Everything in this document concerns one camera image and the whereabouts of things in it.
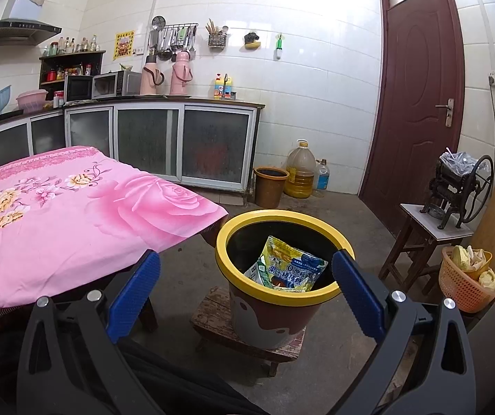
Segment blue yellow snack packet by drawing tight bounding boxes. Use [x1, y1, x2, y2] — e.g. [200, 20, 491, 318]
[244, 236, 328, 292]

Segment yellow rimmed trash bin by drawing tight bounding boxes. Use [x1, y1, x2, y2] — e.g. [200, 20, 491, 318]
[216, 209, 354, 349]

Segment white kitchen cabinet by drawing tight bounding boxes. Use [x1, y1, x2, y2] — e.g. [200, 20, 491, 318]
[0, 96, 263, 194]

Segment small wooden stool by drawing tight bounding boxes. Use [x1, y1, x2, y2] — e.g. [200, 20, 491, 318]
[378, 203, 474, 295]

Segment pink floral tablecloth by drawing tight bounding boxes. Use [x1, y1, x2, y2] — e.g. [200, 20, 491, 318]
[0, 146, 228, 310]

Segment low wooden stand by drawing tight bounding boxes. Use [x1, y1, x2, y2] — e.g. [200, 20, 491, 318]
[190, 287, 306, 378]

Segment orange plastic basket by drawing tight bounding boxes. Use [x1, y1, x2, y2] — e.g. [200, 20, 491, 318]
[438, 246, 495, 314]

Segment blue plastic bottle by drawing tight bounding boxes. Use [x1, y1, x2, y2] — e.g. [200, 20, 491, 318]
[315, 158, 330, 190]

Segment black noodle press machine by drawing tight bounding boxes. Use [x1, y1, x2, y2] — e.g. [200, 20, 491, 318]
[421, 148, 494, 230]

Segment large cooking oil jug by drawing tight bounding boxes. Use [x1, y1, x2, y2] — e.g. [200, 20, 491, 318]
[284, 139, 316, 199]

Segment brown bucket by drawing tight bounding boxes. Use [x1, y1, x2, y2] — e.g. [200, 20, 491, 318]
[254, 167, 290, 209]

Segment pink plastic basin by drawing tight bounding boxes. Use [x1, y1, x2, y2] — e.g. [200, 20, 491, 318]
[17, 89, 47, 113]

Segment black small oven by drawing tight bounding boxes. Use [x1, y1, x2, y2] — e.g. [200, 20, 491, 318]
[63, 75, 93, 103]

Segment dark red door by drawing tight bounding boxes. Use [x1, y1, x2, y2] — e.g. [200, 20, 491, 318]
[359, 0, 465, 235]

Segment dark spice shelf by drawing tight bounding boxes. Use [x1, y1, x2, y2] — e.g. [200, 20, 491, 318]
[38, 50, 105, 100]

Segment silver microwave oven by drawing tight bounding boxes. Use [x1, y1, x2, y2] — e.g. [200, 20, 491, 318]
[92, 70, 141, 99]

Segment left pink thermos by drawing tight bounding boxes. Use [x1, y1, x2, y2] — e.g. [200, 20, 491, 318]
[140, 54, 165, 95]

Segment pink thermos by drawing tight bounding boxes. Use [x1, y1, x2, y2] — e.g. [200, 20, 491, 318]
[140, 54, 165, 95]
[169, 50, 193, 95]

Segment range hood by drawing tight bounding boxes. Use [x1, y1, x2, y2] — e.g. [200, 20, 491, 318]
[0, 0, 62, 47]

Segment right pink thermos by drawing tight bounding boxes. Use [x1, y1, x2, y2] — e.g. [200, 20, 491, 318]
[169, 50, 193, 95]

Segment yellow detergent bottles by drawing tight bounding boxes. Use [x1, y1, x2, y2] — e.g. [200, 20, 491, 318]
[213, 73, 236, 100]

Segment hanging utensil rack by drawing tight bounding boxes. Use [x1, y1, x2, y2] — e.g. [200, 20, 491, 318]
[148, 15, 199, 62]

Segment chopstick holder basket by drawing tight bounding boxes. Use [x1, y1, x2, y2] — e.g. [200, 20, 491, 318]
[205, 19, 229, 50]

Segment door handle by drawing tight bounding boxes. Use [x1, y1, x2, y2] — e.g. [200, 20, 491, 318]
[435, 99, 455, 128]

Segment yellow wall poster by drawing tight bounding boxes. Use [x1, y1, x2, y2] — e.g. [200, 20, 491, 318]
[113, 31, 135, 60]

